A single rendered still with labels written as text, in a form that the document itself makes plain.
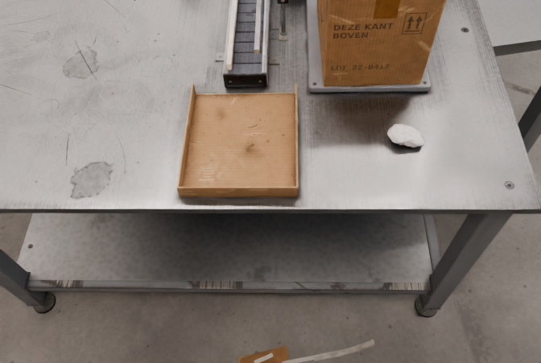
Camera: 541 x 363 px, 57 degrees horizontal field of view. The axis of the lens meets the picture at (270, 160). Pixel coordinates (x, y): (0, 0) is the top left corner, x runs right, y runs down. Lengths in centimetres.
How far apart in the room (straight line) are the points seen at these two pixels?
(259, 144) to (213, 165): 12
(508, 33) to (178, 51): 90
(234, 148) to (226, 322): 86
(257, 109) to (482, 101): 55
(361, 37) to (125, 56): 65
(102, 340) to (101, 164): 88
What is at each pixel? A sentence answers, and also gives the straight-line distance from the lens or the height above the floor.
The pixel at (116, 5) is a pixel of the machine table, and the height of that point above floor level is 83.
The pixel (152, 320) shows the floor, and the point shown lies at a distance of 192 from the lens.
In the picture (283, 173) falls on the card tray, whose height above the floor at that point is 83.
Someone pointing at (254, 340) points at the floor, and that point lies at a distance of 184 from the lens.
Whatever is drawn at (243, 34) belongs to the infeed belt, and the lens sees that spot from 136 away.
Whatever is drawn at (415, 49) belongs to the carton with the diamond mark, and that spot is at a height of 97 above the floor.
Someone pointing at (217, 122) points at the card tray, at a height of 83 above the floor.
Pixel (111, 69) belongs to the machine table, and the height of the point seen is 83.
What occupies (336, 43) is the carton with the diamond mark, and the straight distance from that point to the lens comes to 116.
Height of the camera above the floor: 178
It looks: 56 degrees down
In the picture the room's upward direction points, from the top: 4 degrees counter-clockwise
